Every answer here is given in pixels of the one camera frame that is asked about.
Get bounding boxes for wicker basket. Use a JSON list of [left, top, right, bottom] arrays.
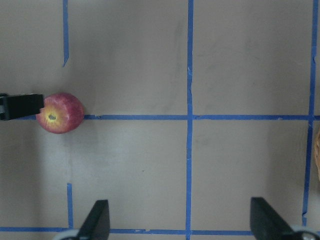
[[313, 130, 320, 179]]

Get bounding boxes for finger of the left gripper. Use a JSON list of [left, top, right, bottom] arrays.
[[0, 93, 44, 121]]

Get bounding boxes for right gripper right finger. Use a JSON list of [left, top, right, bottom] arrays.
[[249, 197, 295, 240]]

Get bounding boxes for red apple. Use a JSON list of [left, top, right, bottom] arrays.
[[35, 92, 85, 134]]

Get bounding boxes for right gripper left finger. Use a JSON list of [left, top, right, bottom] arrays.
[[75, 199, 110, 240]]

